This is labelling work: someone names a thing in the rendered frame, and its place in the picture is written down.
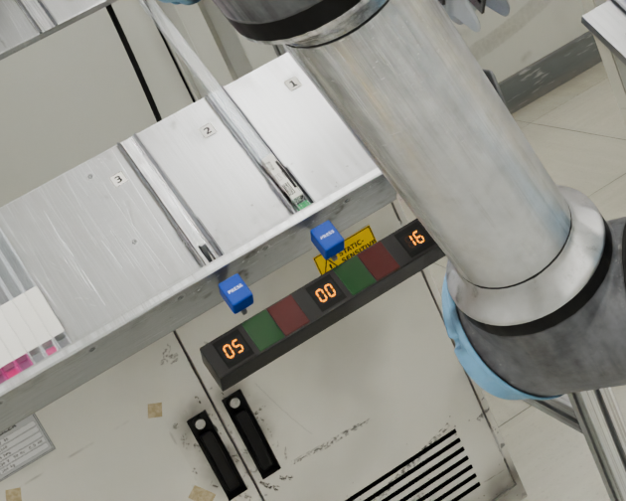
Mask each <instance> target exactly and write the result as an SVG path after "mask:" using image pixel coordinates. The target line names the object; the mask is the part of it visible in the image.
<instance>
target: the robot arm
mask: <svg viewBox="0 0 626 501"><path fill-rule="evenodd" d="M213 2H214V3H215V4H216V5H217V6H218V8H219V9H220V10H221V12H222V13H223V14H224V15H225V17H226V18H227V19H228V20H229V22H230V23H231V24H232V25H233V26H234V28H235V29H236V30H237V31H238V32H239V33H240V34H241V35H242V36H243V37H244V38H245V39H247V40H249V41H251V42H254V43H257V44H261V45H283V46H284V47H285V49H286V50H287V51H288V53H289V54H290V55H291V57H292V58H293V59H294V60H295V62H296V63H297V64H298V66H299V67H300V68H301V69H302V71H303V72H304V73H305V75H306V76H307V77H308V78H309V80H310V81H311V82H312V83H313V84H314V85H315V86H316V88H317V89H318V90H319V92H320V93H321V94H322V96H323V97H324V98H325V99H326V101H327V102H328V103H329V105H330V106H331V107H332V108H333V110H334V111H335V112H336V114H337V115H338V116H339V117H340V119H341V120H342V121H343V123H344V124H345V125H346V126H347V128H348V129H349V130H350V132H351V133H352V134H353V135H354V137H355V138H356V139H357V141H358V142H359V143H360V145H361V146H362V147H363V148H364V150H365V151H366V152H367V154H368V155H369V156H370V157H371V159H372V160H373V161H374V163H375V164H376V165H377V166H378V168H379V169H380V170H381V172H382V173H383V174H384V175H385V177H386V178H387V179H388V181H389V182H390V183H391V185H392V186H393V187H394V189H395V190H396V191H397V193H398V194H399V195H400V197H401V198H402V199H403V201H404V202H405V203H406V204H407V206H408V207H409V208H410V209H411V211H412V212H413V213H414V214H415V216H416V217H417V218H418V220H419V221H420V222H421V223H422V225H423V226H424V227H425V229H426V230H427V231H428V233H429V234H430V235H431V236H432V238H433V239H434V240H435V242H436V243H437V244H438V245H439V247H440V248H441V249H442V251H443V252H444V253H445V254H446V256H447V257H448V261H447V265H446V273H445V276H444V280H443V285H442V311H443V318H444V323H445V327H446V331H447V334H448V337H449V338H453V340H454V341H455V349H454V352H455V354H456V356H457V358H458V360H459V362H460V364H461V365H462V367H463V368H464V370H465V371H466V373H467V374H468V375H469V376H470V378H471V379H472V380H473V381H474V382H475V383H476V384H477V385H478V386H479V387H480V388H482V389H483V390H484V391H486V392H487V393H489V394H491V395H493V396H495V397H497V398H500V399H504V400H524V399H531V400H551V399H555V398H558V397H561V396H563V395H564V394H571V393H577V392H584V391H591V390H597V389H604V388H611V387H617V386H624V385H626V217H622V218H618V219H613V220H609V221H605V220H604V219H603V217H602V215H601V214H600V212H599V210H598V209H597V207H596V206H595V205H594V203H593V202H592V201H591V200H590V199H589V198H588V197H587V196H586V195H584V194H582V193H581V192H579V191H577V190H575V189H573V188H570V187H566V186H562V185H556V184H555V183H554V181H553V180H552V178H551V177H550V175H549V174H548V171H547V170H546V168H545V167H544V165H543V164H542V162H541V160H540V159H539V157H538V156H537V154H536V152H535V151H534V149H533V148H532V146H531V145H530V143H529V141H528V140H527V138H526V137H525V135H524V134H523V132H522V130H521V129H520V127H519V126H518V124H517V123H516V121H515V119H514V118H513V116H512V115H511V114H510V113H509V111H508V109H507V108H506V106H505V105H504V103H503V102H502V100H501V98H500V97H499V95H498V94H497V92H496V91H495V89H494V87H493V86H492V84H491V83H490V81H489V80H488V78H487V76H486V75H485V73H484V72H483V70H482V69H481V67H480V65H479V64H478V62H477V61H476V59H475V58H474V56H473V54H472V53H471V51H470V50H469V48H468V46H467V45H466V43H465V42H464V40H463V39H462V37H461V35H460V34H459V32H458V31H457V29H456V28H455V26H454V24H453V23H452V21H453V22H455V23H457V24H459V25H462V24H465V25H466V26H467V27H469V28H470V29H471V30H472V31H474V32H480V30H481V25H480V21H479V19H478V17H477V15H476V13H475V11H476V9H477V10H478V11H479V12H480V13H481V14H483V13H485V6H487V7H489V8H490V9H492V10H494V11H495V12H497V13H498V14H500V15H502V16H505V17H506V16H508V15H509V14H510V11H511V5H510V2H509V0H213ZM450 19H451V20H452V21H451V20H450Z"/></svg>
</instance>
